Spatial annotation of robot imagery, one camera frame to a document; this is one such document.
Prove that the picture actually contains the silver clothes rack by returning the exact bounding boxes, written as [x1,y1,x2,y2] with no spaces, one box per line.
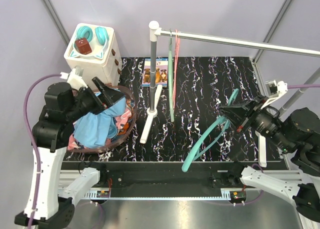
[140,20,320,168]

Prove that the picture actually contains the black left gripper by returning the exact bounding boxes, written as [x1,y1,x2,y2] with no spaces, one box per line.
[66,75,126,121]

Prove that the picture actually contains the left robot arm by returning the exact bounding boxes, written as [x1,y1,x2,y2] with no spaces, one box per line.
[14,77,125,229]

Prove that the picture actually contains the teal plastic hanger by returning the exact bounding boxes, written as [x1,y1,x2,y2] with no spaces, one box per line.
[176,89,230,173]

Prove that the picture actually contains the pink translucent plastic basin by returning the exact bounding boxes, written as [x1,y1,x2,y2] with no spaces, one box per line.
[67,85,138,154]

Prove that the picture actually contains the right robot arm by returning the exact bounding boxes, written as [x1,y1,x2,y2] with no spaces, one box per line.
[219,95,320,223]

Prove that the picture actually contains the dog picture book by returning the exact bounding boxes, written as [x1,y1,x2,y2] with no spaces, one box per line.
[141,57,169,88]

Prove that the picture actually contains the pink wire hanger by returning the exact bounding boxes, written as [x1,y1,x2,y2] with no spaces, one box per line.
[173,29,180,109]

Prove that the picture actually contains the mint green hanger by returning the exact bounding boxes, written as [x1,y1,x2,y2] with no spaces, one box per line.
[167,31,175,123]

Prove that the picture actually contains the white storage box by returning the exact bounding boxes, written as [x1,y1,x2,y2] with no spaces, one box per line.
[64,23,122,89]

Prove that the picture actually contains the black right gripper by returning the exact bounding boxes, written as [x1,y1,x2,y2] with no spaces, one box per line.
[217,92,295,151]

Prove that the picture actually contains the light blue shorts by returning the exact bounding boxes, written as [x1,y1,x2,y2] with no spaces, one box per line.
[73,96,126,149]

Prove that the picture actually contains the teal cat ear headphones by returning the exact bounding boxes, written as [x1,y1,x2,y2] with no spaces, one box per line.
[69,25,109,60]

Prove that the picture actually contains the pink patterned shorts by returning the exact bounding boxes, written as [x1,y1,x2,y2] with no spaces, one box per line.
[67,99,132,151]

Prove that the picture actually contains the brown cube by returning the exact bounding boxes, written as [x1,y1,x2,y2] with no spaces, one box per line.
[75,37,92,55]

